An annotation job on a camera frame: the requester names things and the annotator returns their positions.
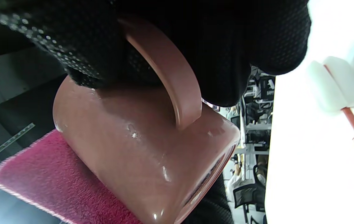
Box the pink water cup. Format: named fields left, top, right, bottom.
left=53, top=17, right=241, bottom=224

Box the wooden sponge cup brush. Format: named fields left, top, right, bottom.
left=308, top=56, right=354, bottom=181

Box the magenta cleaning cloth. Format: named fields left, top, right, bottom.
left=0, top=129, right=142, bottom=224

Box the person's left hand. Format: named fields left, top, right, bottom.
left=182, top=174, right=235, bottom=224

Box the person's right hand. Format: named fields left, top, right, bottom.
left=0, top=0, right=311, bottom=108

